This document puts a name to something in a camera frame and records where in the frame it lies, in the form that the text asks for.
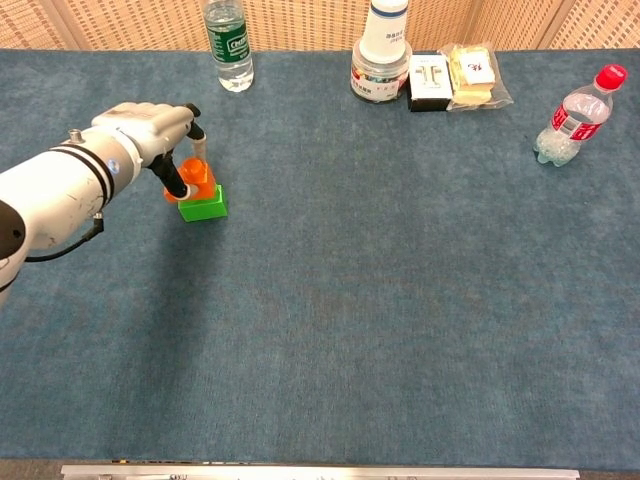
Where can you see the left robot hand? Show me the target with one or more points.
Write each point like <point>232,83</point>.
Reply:
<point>150,127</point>

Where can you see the orange toy brick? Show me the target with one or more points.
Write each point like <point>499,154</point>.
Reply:
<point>197,180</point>

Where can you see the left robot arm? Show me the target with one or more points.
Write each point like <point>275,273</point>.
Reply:
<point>60,185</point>

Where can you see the green toy brick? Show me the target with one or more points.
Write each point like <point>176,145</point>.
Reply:
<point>204,206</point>

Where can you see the green label water bottle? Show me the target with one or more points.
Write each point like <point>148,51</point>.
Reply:
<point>229,45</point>

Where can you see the red label water bottle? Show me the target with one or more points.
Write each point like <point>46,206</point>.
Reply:
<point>575,117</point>

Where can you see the woven folding screen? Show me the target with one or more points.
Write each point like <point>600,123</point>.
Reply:
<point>310,22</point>

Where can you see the white lid plastic jar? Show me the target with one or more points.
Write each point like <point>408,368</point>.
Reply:
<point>382,55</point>

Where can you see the blue table cloth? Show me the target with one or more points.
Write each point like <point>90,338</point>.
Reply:
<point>350,275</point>

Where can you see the white and black box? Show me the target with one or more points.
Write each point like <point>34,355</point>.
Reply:
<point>429,82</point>

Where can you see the yellow snack plastic bag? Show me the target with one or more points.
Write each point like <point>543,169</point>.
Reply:
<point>475,77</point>

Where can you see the aluminium rail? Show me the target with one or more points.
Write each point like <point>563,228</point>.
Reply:
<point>320,472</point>

